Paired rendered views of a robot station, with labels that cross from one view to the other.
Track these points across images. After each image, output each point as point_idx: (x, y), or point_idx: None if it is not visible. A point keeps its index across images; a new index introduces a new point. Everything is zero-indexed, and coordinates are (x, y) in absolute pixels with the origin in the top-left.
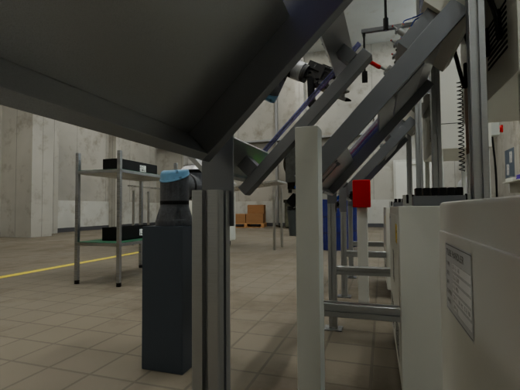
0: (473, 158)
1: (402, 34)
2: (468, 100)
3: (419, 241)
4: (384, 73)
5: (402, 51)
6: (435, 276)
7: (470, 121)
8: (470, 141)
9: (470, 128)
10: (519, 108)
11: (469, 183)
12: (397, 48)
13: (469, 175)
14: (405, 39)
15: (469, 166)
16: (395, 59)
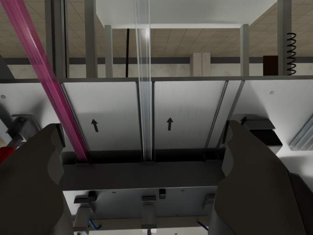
0: (44, 2)
1: (77, 213)
2: (59, 72)
3: None
4: (19, 131)
5: (67, 176)
6: None
7: (50, 46)
8: (54, 22)
9: (55, 38)
10: (93, 73)
11: (282, 17)
12: (66, 189)
13: (282, 29)
14: None
15: (282, 41)
16: (131, 187)
